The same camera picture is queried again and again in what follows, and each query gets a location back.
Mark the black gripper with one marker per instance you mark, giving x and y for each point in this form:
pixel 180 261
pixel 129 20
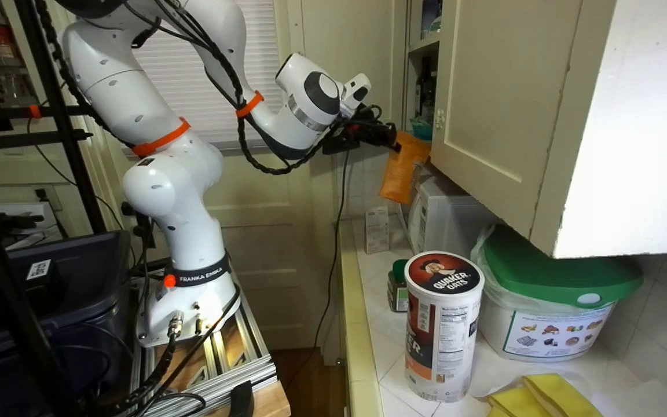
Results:
pixel 348 133

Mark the orange foil bag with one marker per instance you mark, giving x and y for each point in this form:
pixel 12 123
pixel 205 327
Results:
pixel 398 174

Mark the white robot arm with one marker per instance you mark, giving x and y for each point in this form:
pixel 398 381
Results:
pixel 172 193

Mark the green coffee filter bag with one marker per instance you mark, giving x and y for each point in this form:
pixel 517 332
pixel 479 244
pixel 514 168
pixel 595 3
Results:
pixel 421 129

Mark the cream cabinet door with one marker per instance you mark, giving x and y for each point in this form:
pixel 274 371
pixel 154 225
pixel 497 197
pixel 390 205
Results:
pixel 503 101

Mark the small green-lidded jar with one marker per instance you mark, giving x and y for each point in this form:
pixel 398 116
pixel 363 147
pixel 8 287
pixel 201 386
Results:
pixel 397 290

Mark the white panel door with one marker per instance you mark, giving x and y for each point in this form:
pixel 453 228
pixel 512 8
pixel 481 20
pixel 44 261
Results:
pixel 271 256

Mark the cylindrical oats canister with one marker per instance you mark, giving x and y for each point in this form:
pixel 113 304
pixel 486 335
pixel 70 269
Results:
pixel 441 332

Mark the white window blind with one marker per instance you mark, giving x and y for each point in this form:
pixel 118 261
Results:
pixel 178 71

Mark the green container lid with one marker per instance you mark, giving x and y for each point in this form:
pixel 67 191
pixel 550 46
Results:
pixel 557 275

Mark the clear plastic storage container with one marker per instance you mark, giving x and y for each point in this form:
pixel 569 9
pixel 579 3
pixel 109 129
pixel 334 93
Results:
pixel 550 332

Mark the yellow cloth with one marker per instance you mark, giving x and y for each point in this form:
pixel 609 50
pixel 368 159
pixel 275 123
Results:
pixel 542 397

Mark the black metal rack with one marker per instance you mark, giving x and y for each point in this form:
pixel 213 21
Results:
pixel 55 101

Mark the dark storage bin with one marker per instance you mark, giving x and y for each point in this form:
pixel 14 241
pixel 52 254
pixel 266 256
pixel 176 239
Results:
pixel 55 308

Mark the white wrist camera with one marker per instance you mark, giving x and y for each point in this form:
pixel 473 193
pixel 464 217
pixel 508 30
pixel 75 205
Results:
pixel 356 88

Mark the cream wall cabinet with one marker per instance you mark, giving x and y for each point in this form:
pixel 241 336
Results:
pixel 642 116

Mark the aluminium profile base frame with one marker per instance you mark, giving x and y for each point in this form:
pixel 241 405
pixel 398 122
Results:
pixel 231 379

